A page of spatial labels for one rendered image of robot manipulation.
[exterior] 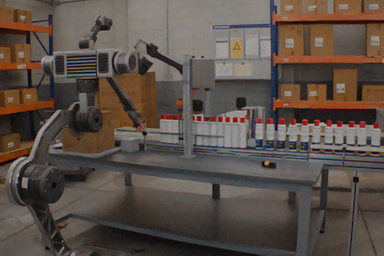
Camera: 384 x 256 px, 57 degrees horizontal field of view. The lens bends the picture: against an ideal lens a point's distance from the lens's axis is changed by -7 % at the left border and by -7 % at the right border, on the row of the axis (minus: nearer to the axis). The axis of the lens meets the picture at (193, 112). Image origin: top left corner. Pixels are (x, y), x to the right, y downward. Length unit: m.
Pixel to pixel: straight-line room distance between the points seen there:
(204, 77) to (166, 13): 4.97
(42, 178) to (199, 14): 5.80
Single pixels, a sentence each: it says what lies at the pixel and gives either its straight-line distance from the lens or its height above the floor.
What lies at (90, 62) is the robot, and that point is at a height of 1.45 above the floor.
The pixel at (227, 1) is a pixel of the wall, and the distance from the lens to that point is 7.12.
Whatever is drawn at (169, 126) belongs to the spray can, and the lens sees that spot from 2.74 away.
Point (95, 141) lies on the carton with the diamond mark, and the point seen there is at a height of 0.93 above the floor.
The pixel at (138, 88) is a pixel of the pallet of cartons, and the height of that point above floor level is 1.14.
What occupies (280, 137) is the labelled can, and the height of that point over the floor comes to 0.97.
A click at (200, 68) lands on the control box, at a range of 2.48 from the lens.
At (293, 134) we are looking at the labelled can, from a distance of 2.45.
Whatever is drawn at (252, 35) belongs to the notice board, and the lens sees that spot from 6.83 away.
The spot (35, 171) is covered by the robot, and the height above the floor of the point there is 0.95.
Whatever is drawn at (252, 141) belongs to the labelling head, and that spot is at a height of 0.92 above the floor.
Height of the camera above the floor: 1.40
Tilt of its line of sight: 6 degrees down
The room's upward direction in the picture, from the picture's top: 1 degrees counter-clockwise
